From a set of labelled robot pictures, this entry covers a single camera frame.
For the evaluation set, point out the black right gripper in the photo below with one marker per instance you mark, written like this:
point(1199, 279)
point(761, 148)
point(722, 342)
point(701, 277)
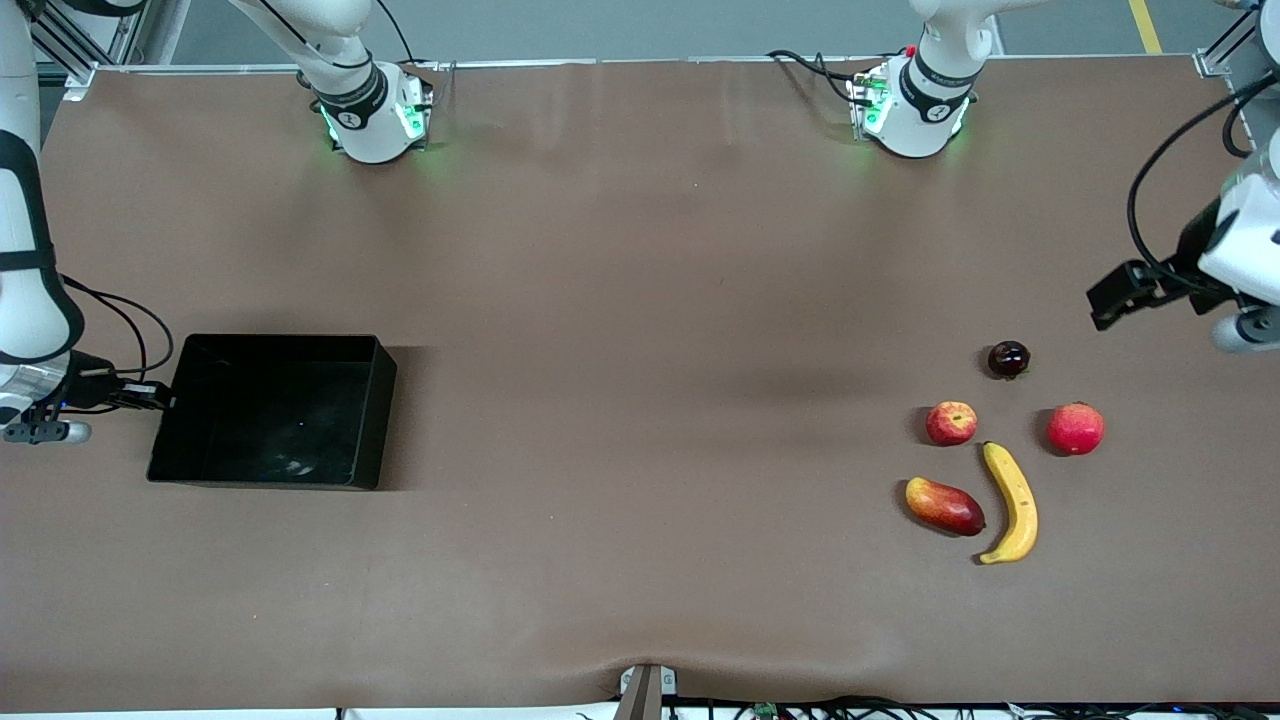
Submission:
point(91, 391)

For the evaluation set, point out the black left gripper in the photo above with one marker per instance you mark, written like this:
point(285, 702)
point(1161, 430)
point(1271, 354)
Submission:
point(1187, 251)

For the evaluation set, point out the black rectangular plastic box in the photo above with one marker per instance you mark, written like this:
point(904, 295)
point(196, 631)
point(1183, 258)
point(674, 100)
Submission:
point(270, 420)

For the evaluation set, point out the small red yellow apple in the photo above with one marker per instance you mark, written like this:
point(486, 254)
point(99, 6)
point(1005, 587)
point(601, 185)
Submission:
point(951, 424)

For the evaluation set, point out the yellow banana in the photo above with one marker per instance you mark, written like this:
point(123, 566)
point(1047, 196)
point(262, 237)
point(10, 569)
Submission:
point(1015, 500)

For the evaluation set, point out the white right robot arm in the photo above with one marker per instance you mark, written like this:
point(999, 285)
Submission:
point(20, 320)

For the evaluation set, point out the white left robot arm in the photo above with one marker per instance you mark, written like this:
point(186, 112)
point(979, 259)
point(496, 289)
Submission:
point(925, 100)

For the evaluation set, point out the dark purple plum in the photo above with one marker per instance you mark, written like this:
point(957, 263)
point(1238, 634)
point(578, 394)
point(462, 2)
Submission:
point(1008, 359)

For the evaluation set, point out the red yellow mango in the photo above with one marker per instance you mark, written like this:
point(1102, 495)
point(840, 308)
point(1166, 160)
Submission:
point(945, 506)

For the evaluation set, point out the brown table mat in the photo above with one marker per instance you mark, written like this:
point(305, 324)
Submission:
point(600, 580)

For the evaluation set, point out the aluminium frame profile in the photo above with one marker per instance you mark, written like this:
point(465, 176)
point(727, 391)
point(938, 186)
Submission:
point(80, 45)
point(1225, 50)

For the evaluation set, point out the metal camera post bracket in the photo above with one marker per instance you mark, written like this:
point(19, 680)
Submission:
point(645, 690)

